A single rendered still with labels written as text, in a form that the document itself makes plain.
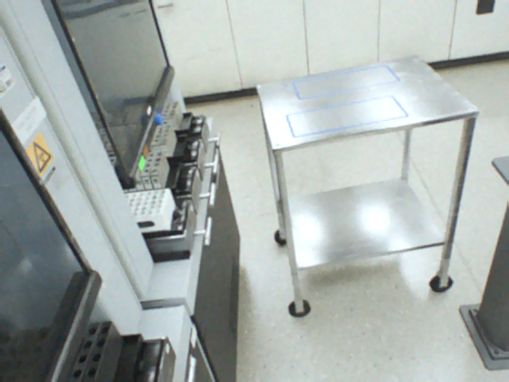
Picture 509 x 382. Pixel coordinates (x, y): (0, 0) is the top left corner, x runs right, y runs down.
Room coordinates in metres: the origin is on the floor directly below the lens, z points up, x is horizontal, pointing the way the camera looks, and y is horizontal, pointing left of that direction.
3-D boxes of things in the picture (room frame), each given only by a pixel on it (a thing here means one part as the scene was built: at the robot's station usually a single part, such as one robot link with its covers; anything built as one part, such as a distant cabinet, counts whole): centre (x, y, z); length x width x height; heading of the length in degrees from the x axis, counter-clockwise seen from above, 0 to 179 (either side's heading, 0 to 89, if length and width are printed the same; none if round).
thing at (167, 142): (1.15, 0.23, 0.85); 0.12 x 0.02 x 0.06; 173
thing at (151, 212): (0.86, 0.36, 0.83); 0.30 x 0.10 x 0.06; 84
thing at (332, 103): (1.28, -0.37, 0.41); 0.67 x 0.46 x 0.82; 89
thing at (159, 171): (1.00, 0.25, 0.85); 0.12 x 0.02 x 0.06; 174
